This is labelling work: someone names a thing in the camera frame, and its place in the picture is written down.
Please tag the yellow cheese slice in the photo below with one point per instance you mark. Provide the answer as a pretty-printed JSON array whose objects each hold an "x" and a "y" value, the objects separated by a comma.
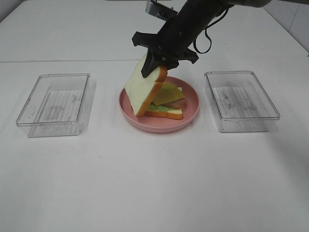
[{"x": 168, "y": 93}]

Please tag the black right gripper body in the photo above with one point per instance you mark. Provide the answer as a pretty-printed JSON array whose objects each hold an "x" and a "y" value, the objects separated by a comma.
[{"x": 171, "y": 41}]

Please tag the clear plastic tray right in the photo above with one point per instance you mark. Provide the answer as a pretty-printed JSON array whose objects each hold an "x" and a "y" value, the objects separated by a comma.
[{"x": 239, "y": 102}]

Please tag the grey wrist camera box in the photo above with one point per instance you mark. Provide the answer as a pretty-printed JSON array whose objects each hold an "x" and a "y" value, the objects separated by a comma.
[{"x": 159, "y": 10}]

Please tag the bread slice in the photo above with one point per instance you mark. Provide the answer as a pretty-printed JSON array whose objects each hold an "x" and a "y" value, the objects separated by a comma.
[
  {"x": 165, "y": 112},
  {"x": 142, "y": 91}
]

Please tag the clear plastic tray left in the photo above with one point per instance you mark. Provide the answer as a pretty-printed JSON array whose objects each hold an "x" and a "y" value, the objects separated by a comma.
[{"x": 58, "y": 105}]

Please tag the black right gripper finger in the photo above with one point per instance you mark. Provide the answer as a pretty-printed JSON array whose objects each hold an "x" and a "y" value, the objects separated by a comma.
[{"x": 152, "y": 61}]

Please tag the bacon strip tray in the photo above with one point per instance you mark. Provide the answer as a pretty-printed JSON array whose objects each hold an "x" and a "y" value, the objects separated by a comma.
[{"x": 177, "y": 104}]

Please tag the clear plastic tray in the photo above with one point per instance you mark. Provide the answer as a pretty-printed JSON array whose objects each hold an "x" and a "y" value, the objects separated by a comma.
[
  {"x": 58, "y": 105},
  {"x": 239, "y": 102}
]

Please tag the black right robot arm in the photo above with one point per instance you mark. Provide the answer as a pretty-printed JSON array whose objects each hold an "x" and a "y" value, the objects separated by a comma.
[{"x": 195, "y": 15}]

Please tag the green lettuce leaf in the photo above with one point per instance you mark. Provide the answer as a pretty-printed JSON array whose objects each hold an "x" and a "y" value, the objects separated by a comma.
[{"x": 169, "y": 98}]

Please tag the pink round plate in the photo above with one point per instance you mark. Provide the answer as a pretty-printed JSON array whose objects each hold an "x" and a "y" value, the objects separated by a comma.
[{"x": 160, "y": 124}]

